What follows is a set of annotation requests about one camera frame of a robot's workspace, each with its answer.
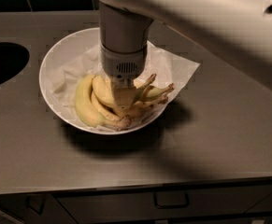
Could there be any large left banana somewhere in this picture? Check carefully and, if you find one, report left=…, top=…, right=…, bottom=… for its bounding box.
left=74, top=74, right=132, bottom=130

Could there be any left cabinet handle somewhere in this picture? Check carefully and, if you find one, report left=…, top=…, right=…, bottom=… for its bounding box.
left=25, top=195, right=46, bottom=216

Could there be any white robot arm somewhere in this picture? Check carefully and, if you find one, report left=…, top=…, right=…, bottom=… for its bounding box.
left=98, top=0, right=272, bottom=106

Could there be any white bowl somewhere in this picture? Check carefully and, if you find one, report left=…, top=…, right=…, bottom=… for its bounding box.
left=39, top=28, right=165, bottom=135

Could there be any white paper liner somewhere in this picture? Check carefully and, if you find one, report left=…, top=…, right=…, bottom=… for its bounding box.
left=50, top=40, right=202, bottom=130

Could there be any small inner banana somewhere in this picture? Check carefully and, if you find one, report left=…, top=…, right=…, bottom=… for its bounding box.
left=113, top=95, right=168, bottom=119

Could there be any black round sink hole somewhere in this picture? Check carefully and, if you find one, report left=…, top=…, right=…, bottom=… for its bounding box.
left=0, top=42, right=30, bottom=85

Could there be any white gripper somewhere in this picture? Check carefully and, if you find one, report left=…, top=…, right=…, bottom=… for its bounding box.
left=100, top=45, right=148, bottom=109

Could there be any black drawer handle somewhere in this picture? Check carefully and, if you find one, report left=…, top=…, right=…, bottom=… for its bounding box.
left=153, top=190, right=189, bottom=209

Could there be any grey cabinet drawer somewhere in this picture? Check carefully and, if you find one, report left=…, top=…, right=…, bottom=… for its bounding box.
left=56, top=185, right=272, bottom=224

